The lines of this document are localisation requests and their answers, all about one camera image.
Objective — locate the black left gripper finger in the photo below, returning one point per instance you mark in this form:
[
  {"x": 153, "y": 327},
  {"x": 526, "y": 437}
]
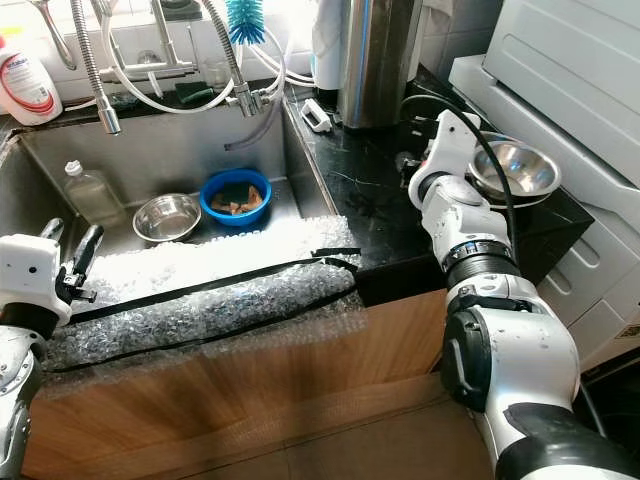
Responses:
[
  {"x": 88, "y": 250},
  {"x": 52, "y": 230}
]

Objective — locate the large steel bowl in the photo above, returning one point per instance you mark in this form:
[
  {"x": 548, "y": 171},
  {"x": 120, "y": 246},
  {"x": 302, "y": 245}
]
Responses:
[{"x": 530, "y": 170}]

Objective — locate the clear plastic bottle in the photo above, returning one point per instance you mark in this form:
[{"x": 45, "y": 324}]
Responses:
[{"x": 90, "y": 198}]

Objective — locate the small steel bowl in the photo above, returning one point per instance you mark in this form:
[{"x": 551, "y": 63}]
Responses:
[{"x": 165, "y": 218}]

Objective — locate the small white plastic clip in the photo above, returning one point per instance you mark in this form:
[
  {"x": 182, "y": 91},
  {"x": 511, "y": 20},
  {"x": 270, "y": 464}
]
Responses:
[{"x": 316, "y": 115}]

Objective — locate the stainless steel cylinder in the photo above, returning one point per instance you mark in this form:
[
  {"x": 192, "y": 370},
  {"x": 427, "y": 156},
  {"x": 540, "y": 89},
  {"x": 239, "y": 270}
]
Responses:
[{"x": 380, "y": 60}]

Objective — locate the stainless steel sink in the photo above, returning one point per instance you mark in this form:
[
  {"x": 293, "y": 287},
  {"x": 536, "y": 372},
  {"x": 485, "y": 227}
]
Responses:
[{"x": 160, "y": 155}]

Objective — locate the bubble wrap sheet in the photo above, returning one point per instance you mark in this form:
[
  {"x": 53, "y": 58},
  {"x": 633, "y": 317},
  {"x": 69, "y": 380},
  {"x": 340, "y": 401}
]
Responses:
[{"x": 220, "y": 260}]

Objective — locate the white dish soap bottle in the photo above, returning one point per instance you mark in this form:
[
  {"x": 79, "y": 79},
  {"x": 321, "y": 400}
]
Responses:
[{"x": 25, "y": 90}]

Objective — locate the white jug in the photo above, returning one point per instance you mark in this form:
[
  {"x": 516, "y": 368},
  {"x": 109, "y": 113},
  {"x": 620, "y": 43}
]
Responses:
[{"x": 328, "y": 45}]

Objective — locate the translucent plastic tube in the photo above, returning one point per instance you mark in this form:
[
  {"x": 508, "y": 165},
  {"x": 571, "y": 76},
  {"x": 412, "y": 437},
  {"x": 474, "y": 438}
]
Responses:
[{"x": 265, "y": 125}]

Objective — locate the blue plastic bowl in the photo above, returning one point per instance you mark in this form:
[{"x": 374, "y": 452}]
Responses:
[{"x": 235, "y": 218}]

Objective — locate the brown sponge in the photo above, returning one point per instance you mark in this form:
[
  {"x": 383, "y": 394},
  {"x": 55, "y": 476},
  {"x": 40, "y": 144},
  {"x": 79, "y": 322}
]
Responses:
[{"x": 240, "y": 200}]

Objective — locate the silver spring faucet sprayer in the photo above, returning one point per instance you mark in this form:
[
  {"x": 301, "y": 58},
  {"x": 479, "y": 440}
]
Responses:
[{"x": 93, "y": 65}]

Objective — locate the chrome flexible neck faucet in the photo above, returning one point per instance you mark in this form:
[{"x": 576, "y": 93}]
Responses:
[{"x": 245, "y": 100}]

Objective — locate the hanging steel ladle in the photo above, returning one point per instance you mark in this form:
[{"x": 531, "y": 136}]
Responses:
[{"x": 65, "y": 50}]

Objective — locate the white appliance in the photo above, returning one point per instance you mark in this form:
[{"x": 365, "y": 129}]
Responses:
[{"x": 560, "y": 60}]

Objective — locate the chrome tap bar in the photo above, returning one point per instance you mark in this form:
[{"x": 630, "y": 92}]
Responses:
[{"x": 155, "y": 68}]

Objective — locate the green sponge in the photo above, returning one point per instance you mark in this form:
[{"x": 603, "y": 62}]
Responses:
[{"x": 200, "y": 93}]

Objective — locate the wooden cabinet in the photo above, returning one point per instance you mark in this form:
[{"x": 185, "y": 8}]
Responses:
[{"x": 260, "y": 400}]

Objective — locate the blue bottle brush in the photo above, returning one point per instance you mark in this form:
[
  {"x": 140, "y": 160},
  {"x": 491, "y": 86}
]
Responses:
[{"x": 245, "y": 20}]

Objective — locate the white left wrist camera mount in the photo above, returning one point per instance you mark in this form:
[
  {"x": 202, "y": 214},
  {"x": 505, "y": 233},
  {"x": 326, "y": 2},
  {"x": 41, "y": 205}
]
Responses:
[{"x": 30, "y": 270}]

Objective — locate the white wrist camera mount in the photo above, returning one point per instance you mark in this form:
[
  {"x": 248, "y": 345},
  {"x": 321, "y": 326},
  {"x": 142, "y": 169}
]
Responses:
[
  {"x": 30, "y": 270},
  {"x": 450, "y": 145}
]

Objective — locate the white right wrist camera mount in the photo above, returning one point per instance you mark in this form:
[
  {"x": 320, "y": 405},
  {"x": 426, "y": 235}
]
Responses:
[{"x": 450, "y": 145}]

